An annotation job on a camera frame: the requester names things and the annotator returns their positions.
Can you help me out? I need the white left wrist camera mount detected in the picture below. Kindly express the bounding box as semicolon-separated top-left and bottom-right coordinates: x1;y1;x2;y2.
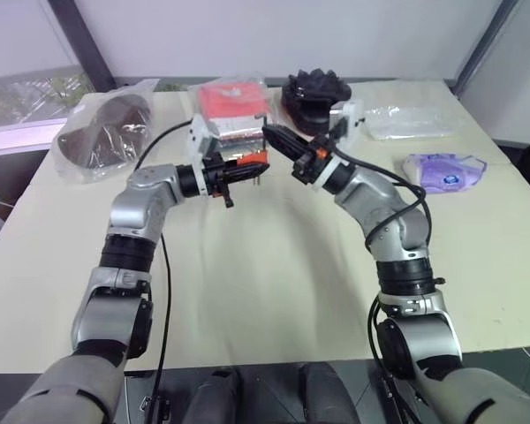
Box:
187;113;224;198

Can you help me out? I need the dark window frame post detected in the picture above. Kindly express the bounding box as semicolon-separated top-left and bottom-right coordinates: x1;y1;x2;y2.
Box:
48;0;118;95

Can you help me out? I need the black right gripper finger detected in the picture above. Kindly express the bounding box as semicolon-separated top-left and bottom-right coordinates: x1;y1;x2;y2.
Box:
262;125;315;152
264;130;314;165

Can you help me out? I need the orange hex key holder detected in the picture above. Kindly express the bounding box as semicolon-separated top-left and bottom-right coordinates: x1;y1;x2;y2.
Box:
236;149;270;188

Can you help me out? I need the clear empty plastic bag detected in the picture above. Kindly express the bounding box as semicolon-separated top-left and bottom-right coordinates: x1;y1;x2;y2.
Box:
362;104;464;143

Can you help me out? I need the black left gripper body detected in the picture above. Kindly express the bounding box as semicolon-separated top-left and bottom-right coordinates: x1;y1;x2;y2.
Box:
201;151;239;209

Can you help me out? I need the dark grey corner post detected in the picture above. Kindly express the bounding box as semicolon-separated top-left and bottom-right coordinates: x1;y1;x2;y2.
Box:
450;0;526;96

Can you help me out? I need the black fabric cap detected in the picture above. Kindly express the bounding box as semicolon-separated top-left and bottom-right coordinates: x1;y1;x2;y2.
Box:
279;67;353;137

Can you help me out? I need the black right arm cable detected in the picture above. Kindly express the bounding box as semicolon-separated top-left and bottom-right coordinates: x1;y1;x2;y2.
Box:
330;148;428;248

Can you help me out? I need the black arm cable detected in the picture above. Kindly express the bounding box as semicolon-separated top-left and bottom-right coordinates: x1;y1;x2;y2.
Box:
330;148;428;248
132;122;193;424

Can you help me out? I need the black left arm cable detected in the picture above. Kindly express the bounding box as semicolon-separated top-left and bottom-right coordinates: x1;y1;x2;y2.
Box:
132;122;193;424

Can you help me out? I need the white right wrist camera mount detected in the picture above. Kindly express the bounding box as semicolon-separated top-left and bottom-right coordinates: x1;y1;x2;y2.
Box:
312;100;365;190

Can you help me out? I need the red package in plastic bag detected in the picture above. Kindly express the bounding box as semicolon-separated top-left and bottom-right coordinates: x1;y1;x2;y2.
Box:
187;75;271;154

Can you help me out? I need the purple plastic packet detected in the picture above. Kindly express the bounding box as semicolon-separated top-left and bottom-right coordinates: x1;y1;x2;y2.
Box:
396;151;490;196

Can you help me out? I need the brown item in plastic bag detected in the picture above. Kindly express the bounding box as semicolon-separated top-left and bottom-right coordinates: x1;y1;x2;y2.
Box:
51;78;161;186

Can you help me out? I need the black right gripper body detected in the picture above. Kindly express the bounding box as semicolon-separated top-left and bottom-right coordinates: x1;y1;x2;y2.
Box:
291;135;337;186

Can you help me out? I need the dark rounded shape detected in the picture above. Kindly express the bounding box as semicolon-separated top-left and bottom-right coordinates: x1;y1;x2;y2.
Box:
296;361;360;424
185;366;245;424

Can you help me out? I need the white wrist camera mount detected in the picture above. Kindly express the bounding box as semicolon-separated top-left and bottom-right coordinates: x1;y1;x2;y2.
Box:
312;100;365;190
187;113;224;198

